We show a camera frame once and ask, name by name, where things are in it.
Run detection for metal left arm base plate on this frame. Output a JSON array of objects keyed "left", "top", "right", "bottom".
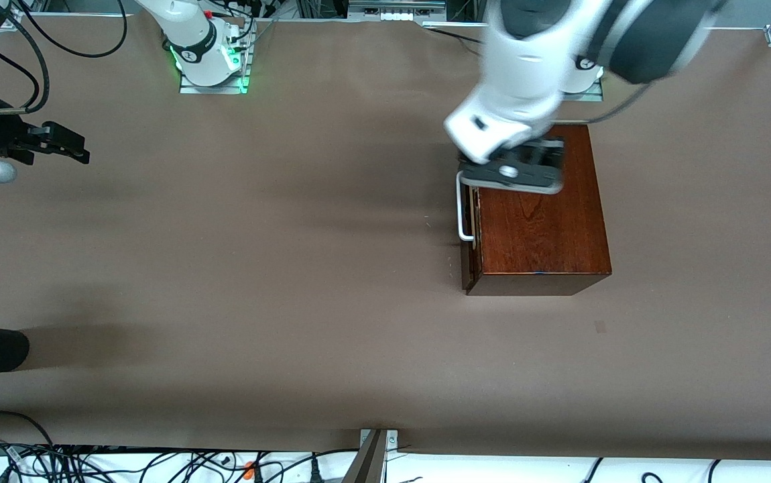
[{"left": 560, "top": 74, "right": 605, "bottom": 103}]

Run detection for grey power strip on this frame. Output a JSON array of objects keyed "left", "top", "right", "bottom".
[{"left": 348, "top": 0, "right": 447, "bottom": 23}]

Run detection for metal table edge bracket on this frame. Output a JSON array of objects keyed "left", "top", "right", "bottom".
[{"left": 343, "top": 429, "right": 400, "bottom": 483}]

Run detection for tangled black floor cables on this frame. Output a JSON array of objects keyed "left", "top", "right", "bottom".
[{"left": 0, "top": 439, "right": 361, "bottom": 483}]

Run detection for black arc floor cable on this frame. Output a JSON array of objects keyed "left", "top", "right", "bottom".
[{"left": 0, "top": 410, "right": 56, "bottom": 448}]

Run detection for thin black table cable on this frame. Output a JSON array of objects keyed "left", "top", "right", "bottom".
[{"left": 424, "top": 24, "right": 488, "bottom": 46}]

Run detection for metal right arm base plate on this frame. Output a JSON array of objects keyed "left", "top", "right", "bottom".
[{"left": 179, "top": 25, "right": 253, "bottom": 95}]

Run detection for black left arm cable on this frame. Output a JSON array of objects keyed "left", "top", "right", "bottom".
[{"left": 562, "top": 79, "right": 656, "bottom": 126}]

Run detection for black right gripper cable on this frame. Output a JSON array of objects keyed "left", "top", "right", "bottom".
[{"left": 0, "top": 0, "right": 50, "bottom": 113}]

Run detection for light wood drawer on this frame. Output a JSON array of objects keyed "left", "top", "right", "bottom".
[{"left": 457, "top": 170, "right": 482, "bottom": 290}]

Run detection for dark red-brown wooden cabinet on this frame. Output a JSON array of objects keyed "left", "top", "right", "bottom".
[{"left": 464, "top": 124, "right": 612, "bottom": 297}]

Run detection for long looped black cable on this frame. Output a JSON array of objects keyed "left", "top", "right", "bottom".
[{"left": 13, "top": 0, "right": 128, "bottom": 58}]

